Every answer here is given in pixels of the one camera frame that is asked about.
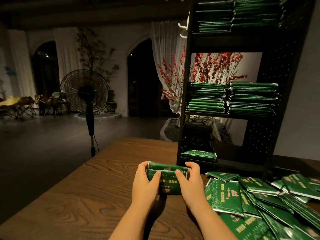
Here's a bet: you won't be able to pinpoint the person's left hand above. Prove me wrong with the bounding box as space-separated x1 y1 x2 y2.
131 161 163 209

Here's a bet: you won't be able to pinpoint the person's left forearm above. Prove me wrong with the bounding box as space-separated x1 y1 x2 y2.
109 202 157 240

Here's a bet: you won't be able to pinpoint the person's right forearm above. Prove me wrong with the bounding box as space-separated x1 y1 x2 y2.
187 202 240 240

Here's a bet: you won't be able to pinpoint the black metal shelf rack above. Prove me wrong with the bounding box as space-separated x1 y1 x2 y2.
176 0 320 174

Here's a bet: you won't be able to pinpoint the person's right hand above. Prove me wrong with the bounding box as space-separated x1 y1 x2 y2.
175 161 208 210

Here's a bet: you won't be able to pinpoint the red berry branches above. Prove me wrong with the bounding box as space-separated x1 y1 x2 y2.
157 47 249 103

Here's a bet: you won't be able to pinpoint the bundle of green packets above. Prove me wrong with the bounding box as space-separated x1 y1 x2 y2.
145 161 191 196

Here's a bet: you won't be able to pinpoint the dark vase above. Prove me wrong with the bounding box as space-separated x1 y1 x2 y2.
104 90 118 115

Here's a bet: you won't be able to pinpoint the black standing fan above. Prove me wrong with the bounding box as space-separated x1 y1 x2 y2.
59 69 110 158

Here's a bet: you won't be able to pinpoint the white curtain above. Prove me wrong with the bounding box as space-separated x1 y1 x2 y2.
150 21 188 114
52 27 83 83

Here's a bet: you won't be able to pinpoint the bare branched tree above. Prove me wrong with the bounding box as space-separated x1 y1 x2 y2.
75 27 121 88

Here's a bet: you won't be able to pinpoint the pile of green packets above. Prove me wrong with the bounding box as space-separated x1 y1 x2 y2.
204 170 320 240

